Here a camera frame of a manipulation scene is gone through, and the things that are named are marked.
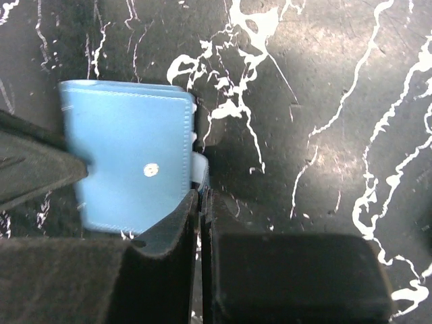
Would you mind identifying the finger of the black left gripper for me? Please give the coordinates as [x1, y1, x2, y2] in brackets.
[1, 111, 88, 209]

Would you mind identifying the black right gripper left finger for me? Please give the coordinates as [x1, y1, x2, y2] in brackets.
[1, 190, 198, 323]

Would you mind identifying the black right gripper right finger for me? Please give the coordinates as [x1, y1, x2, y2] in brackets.
[200, 189, 394, 323]

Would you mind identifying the blue leather card holder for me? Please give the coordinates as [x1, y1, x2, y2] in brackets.
[59, 80, 209, 235]

